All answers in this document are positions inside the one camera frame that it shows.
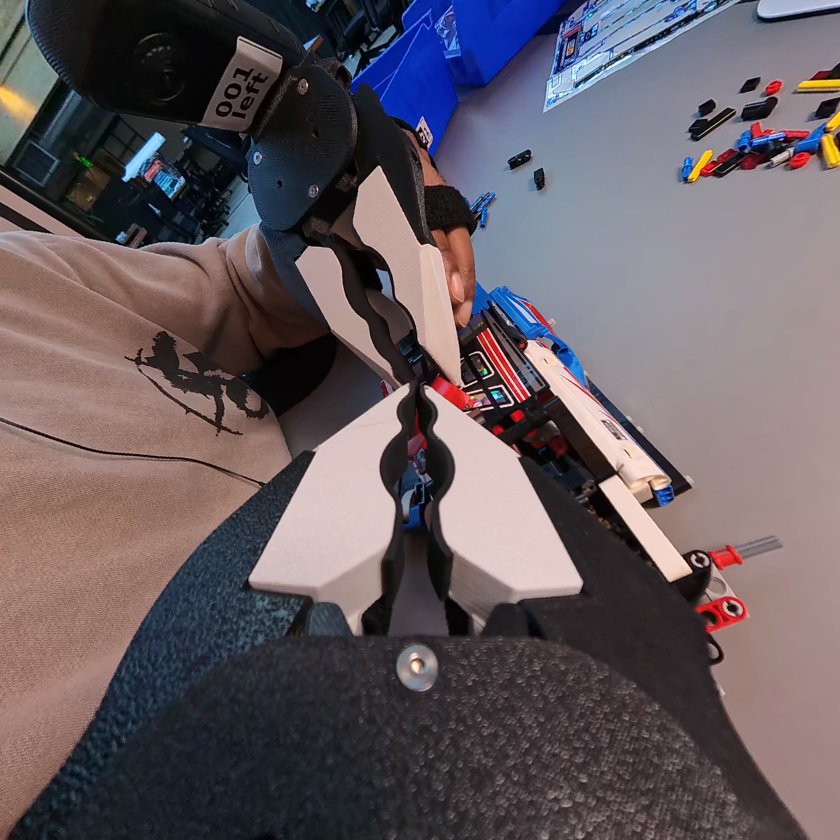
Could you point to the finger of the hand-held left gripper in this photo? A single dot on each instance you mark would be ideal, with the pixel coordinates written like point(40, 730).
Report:
point(407, 249)
point(341, 302)

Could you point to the white rounded board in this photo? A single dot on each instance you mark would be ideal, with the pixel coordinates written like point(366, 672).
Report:
point(800, 8)

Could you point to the black lego connector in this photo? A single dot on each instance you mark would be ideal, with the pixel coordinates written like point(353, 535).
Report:
point(520, 159)
point(539, 178)

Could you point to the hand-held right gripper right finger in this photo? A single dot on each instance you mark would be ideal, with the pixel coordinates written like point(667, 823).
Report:
point(505, 525)

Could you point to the person's beige printed sweatshirt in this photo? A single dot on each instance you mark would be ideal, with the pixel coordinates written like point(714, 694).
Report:
point(98, 525)

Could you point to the blue storage bin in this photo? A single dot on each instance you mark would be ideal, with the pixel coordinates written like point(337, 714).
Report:
point(413, 85)
point(499, 33)

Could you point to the pile of small lego pieces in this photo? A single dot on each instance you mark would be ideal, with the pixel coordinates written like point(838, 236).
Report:
point(754, 141)

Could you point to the lego instruction booklet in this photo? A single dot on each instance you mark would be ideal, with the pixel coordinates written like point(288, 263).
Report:
point(590, 52)

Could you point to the cluttered background desk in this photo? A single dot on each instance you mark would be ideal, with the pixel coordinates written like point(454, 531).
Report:
point(157, 190)

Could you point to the lego race car model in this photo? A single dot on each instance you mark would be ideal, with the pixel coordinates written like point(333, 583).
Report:
point(590, 407)

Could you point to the blue lego pin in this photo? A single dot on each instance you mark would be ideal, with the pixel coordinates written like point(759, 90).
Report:
point(478, 203)
point(487, 215)

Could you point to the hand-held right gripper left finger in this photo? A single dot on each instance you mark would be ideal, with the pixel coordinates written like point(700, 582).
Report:
point(328, 525)

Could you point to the person's left hand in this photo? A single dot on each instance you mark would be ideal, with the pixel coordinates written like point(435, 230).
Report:
point(459, 275)

